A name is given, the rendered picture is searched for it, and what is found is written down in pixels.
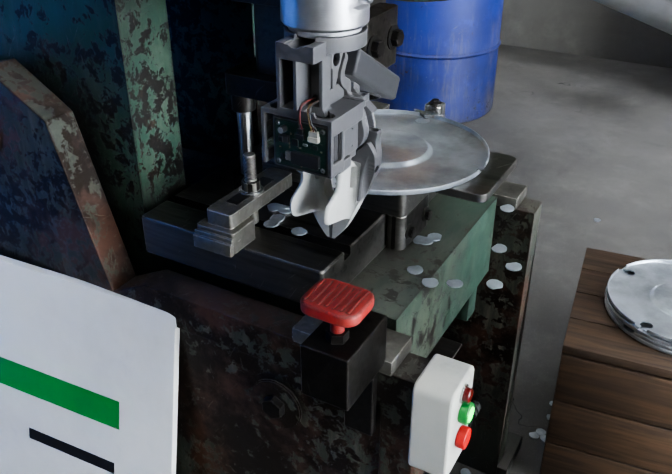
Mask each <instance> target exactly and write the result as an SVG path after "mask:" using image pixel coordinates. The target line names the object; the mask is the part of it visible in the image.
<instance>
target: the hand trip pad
mask: <svg viewBox="0 0 672 474"><path fill-rule="evenodd" d="M373 306H374V295H373V294H372V293H371V291H369V290H367V289H364V288H361V287H358V286H355V285H351V284H348V283H345V282H342V281H339V280H335V279H330V278H329V279H325V278H323V279H322V280H320V281H318V282H316V283H315V284H314V285H313V286H312V287H311V288H310V289H309V290H308V291H307V292H306V293H305V294H304V295H303V296H302V297H301V299H300V307H301V311H302V312H303V313H304V314H305V315H307V316H310V317H313V318H315V319H318V320H321V321H324V322H327V323H330V332H331V333H333V334H342V333H343V332H344V331H345V328H351V327H354V326H356V325H358V324H359V323H360V322H361V321H362V320H363V319H364V318H365V317H366V315H367V314H368V313H369V312H370V311H371V310H372V308H373Z"/></svg>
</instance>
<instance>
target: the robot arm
mask: <svg viewBox="0 0 672 474"><path fill-rule="evenodd" d="M594 1H596V2H598V3H600V4H603V5H605V6H607V7H609V8H612V9H614V10H616V11H619V12H621V13H623V14H625V15H628V16H630V17H632V18H634V19H637V20H639V21H641V22H643V23H646V24H648V25H650V26H652V27H655V28H657V29H659V30H661V31H664V32H666V33H668V34H671V35H672V0H594ZM372 2H373V0H280V20H281V22H282V23H283V24H284V38H283V39H280V40H278V41H276V42H275V53H276V84H277V98H276V99H275V100H273V101H271V102H269V103H267V104H265V105H263V106H262V107H261V124H262V147H263V162H267V161H269V160H271V159H272V158H274V163H275V164H276V165H279V166H283V167H287V168H291V169H295V170H299V171H301V179H300V183H299V186H298V187H297V189H296V191H295V192H294V194H293V196H292V197H291V200H290V211H291V213H292V215H294V216H301V215H304V214H308V213H312V212H313V213H314V216H315V218H316V220H317V222H318V223H319V225H320V227H321V228H322V230H323V231H324V233H325V234H326V236H327V237H331V238H334V239H335V238H336V237H337V236H338V235H339V234H341V233H342V232H343V231H344V230H345V229H346V228H347V227H348V226H349V224H350V223H351V221H352V220H353V218H354V217H355V215H356V213H357V211H358V210H359V208H360V206H361V204H362V202H363V200H364V198H365V196H366V195H367V194H368V192H369V190H370V188H371V186H372V184H373V182H374V180H375V178H376V176H377V174H378V172H379V169H380V166H381V160H382V149H381V142H380V138H381V133H382V130H381V129H379V128H376V121H375V116H374V112H375V111H377V108H376V107H375V106H374V104H373V103H372V102H371V101H370V100H376V99H380V98H384V99H390V100H393V99H395V98H396V94H397V90H398V86H399V81H400V78H399V76H397V75H396V74H395V73H393V72H392V71H390V70H389V69H388V68H386V67H385V66H383V65H382V64H381V63H379V62H378V61H377V60H375V59H374V58H372V57H371V56H370V55H368V54H367V53H365V52H364V51H363V50H361V48H363V47H364V46H365V45H366V44H367V25H366V24H367V23H368V22H369V18H370V4H371V3H372ZM272 118H273V139H274V144H272V145H271V146H269V147H268V145H267V121H269V120H271V119H272ZM333 177H335V179H336V187H335V191H334V188H333V186H332V178H333Z"/></svg>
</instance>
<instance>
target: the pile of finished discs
mask: <svg viewBox="0 0 672 474"><path fill-rule="evenodd" d="M604 303H605V307H606V310H607V312H608V314H609V316H610V317H611V319H612V320H613V321H614V322H615V324H616V325H617V326H618V327H619V328H620V329H622V330H623V331H624V332H625V333H627V334H628V335H629V336H631V337H632V338H634V339H636V340H637V341H639V342H641V343H643V344H645V345H647V346H649V347H651V348H653V349H656V350H658V351H661V352H663V353H666V354H670V355H672V260H666V259H651V260H642V261H636V262H632V263H629V264H626V267H624V268H623V269H622V270H621V269H620V270H619V268H618V269H617V270H616V271H614V272H613V274H612V275H611V276H610V278H609V280H608V283H607V286H606V289H605V298H604Z"/></svg>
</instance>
